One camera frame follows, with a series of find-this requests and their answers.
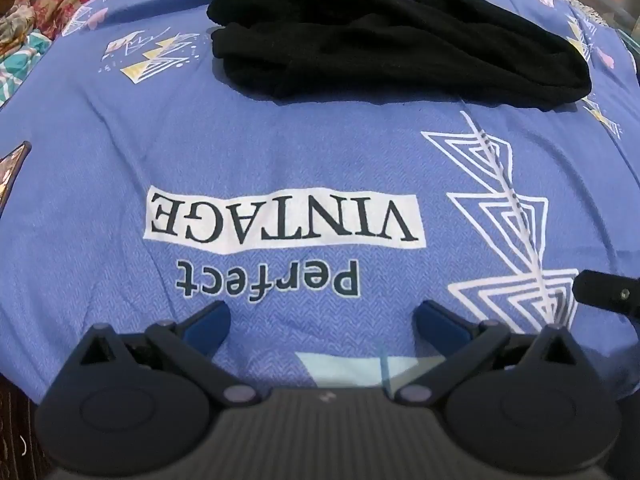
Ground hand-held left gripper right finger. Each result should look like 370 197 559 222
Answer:
395 300 591 408

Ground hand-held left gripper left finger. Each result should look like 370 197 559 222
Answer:
66 301 259 408

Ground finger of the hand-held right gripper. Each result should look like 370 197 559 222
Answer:
574 270 640 319

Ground black pants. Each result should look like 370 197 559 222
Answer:
207 0 593 112

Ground blue printed blanket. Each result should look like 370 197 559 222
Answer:
0 0 640 406

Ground teal patterned cloth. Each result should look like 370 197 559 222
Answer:
0 30 53 111

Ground brown wooden bed frame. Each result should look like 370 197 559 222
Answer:
0 377 51 480

